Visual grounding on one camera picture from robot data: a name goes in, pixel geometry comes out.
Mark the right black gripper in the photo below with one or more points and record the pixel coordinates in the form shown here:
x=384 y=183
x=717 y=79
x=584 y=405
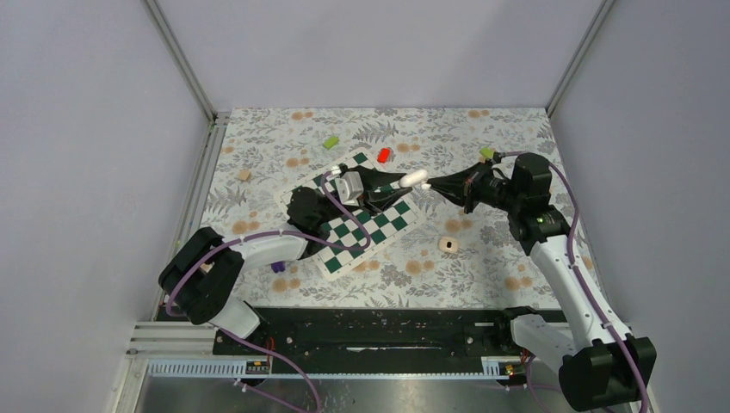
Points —
x=462 y=187

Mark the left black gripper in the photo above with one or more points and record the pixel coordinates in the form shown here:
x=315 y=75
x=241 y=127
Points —
x=373 y=179

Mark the white earbud case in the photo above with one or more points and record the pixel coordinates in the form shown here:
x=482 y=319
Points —
x=415 y=179

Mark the beige earbud charging case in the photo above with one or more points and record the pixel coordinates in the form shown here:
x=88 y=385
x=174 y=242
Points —
x=449 y=245

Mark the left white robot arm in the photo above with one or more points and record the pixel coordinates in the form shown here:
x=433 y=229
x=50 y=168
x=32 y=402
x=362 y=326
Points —
x=198 y=281

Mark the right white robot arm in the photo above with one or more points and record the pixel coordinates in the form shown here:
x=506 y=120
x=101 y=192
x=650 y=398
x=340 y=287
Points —
x=602 y=363

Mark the red block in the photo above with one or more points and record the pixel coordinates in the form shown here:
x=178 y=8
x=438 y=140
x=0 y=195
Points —
x=384 y=155

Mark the green block right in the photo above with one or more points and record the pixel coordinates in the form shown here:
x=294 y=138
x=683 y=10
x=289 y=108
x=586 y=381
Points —
x=487 y=153

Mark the green white chessboard mat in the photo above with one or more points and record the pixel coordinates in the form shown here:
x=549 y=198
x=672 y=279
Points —
x=385 y=228

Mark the green block left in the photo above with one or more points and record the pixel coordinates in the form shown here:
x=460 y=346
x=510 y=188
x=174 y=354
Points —
x=331 y=142

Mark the floral patterned table mat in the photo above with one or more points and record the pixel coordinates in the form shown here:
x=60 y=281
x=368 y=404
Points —
x=281 y=145

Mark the green white purple block stack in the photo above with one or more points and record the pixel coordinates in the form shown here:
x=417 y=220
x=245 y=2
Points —
x=278 y=267

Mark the small wooden cube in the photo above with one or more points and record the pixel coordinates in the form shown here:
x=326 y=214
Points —
x=244 y=175

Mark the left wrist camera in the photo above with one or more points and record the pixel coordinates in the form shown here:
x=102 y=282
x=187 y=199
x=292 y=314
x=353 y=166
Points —
x=349 y=188

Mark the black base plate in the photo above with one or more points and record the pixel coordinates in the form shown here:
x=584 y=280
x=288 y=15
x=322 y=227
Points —
x=374 y=341

